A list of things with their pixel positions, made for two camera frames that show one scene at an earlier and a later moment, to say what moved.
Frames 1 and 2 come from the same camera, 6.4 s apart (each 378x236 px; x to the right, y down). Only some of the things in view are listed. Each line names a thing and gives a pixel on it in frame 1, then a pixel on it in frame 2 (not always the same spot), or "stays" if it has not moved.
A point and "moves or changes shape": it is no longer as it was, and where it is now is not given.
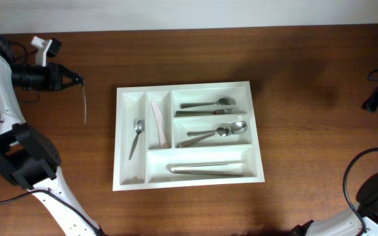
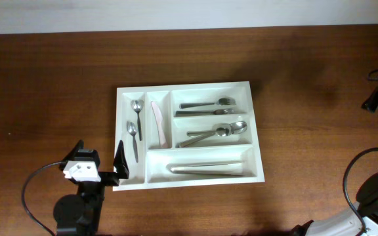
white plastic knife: x=159 y=118 stays
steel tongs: x=229 y=168 stays
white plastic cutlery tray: x=183 y=136 stays
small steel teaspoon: x=139 y=127 moves or changes shape
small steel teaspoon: x=84 y=102 → x=137 y=106
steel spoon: x=235 y=128 stays
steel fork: x=178 y=113 stays
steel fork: x=222 y=101 stays
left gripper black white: x=53 y=75 → x=122 y=168
